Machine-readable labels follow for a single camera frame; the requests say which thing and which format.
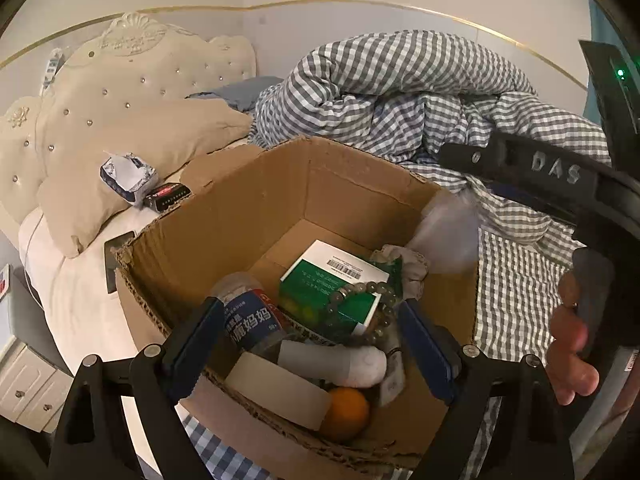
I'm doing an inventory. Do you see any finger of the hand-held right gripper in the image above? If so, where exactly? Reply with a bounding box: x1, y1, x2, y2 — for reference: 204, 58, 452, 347
439, 141, 506, 181
480, 179, 581, 231

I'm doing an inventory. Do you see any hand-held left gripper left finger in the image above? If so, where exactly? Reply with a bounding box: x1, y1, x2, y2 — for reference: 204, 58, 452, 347
48, 297, 228, 480

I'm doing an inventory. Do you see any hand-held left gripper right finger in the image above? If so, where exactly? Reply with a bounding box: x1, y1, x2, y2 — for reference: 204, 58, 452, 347
397, 299, 576, 480

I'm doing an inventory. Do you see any small clear plastic packet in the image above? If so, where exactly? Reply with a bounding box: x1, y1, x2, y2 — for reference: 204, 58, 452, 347
379, 350, 408, 407

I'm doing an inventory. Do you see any clear bottle blue label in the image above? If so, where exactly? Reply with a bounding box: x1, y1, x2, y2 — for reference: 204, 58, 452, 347
210, 271, 301, 356

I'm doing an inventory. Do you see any grey cloth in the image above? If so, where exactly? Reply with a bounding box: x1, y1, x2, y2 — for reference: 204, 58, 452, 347
372, 244, 431, 301

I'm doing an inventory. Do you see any grey bead bracelet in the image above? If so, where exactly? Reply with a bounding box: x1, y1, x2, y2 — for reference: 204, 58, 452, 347
327, 280, 401, 356

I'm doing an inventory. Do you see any clear plastic bag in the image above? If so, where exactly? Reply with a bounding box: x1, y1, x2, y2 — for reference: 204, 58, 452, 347
405, 192, 482, 273

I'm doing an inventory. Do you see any white grey tube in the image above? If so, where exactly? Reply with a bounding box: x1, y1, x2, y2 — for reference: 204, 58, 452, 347
277, 339, 388, 388

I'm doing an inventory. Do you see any beige tape roll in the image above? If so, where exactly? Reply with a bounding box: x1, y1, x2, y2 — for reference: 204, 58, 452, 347
225, 351, 333, 431

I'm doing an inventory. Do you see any orange fruit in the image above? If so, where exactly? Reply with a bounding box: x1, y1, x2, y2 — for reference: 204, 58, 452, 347
320, 386, 372, 442

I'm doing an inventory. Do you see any brown cardboard box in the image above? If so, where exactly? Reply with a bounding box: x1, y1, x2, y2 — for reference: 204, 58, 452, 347
115, 135, 481, 471

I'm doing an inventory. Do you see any person's right hand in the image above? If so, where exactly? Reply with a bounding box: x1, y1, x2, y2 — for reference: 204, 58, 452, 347
547, 272, 601, 406

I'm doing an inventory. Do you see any grey checked duvet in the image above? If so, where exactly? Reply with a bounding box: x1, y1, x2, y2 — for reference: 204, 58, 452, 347
248, 30, 613, 246

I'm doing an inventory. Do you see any black phone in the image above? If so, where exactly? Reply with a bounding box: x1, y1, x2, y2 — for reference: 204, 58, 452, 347
104, 231, 137, 295

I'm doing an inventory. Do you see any green white medicine box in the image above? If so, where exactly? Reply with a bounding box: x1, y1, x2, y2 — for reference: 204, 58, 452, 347
278, 239, 391, 336

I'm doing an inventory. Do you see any red black small box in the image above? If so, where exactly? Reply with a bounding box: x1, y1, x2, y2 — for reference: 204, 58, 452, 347
143, 183, 192, 212

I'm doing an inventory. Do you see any blue white tissue pack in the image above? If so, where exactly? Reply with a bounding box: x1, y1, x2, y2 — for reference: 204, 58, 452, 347
100, 152, 160, 208

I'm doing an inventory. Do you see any white nightstand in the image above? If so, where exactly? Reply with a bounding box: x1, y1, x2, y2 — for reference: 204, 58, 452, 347
0, 340, 76, 433

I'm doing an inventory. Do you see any teal curtain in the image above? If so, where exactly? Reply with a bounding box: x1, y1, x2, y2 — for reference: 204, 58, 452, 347
587, 0, 608, 128

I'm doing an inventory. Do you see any beige pillow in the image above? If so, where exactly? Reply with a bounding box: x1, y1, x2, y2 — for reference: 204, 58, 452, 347
37, 97, 253, 258

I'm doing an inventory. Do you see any blue grey pillow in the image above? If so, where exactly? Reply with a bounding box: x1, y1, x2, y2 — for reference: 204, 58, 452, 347
187, 76, 283, 111

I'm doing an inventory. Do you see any cream tufted headboard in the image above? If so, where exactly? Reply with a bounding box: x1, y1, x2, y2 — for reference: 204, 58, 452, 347
0, 12, 257, 221

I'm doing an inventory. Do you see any white remote control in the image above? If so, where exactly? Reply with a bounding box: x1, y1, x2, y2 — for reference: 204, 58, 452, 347
41, 48, 63, 96

